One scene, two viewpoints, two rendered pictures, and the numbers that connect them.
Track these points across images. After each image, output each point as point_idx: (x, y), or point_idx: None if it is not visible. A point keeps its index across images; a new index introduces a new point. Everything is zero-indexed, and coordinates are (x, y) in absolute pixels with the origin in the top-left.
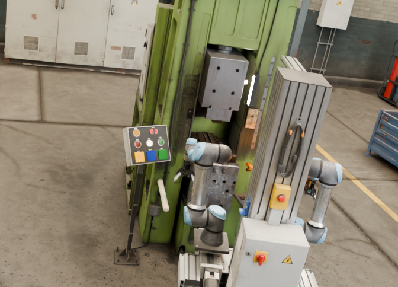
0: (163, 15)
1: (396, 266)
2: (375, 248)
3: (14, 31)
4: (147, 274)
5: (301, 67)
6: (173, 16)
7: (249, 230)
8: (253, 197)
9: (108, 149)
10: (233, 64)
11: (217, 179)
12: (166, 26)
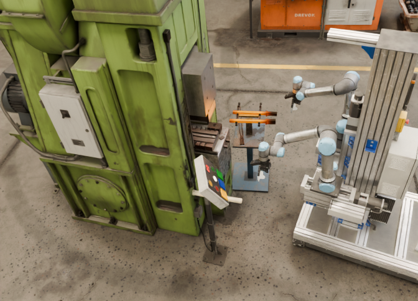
0: (102, 76)
1: (262, 91)
2: (241, 92)
3: None
4: (241, 244)
5: (367, 34)
6: (117, 69)
7: (408, 155)
8: (384, 137)
9: (23, 222)
10: (208, 65)
11: (225, 150)
12: (109, 83)
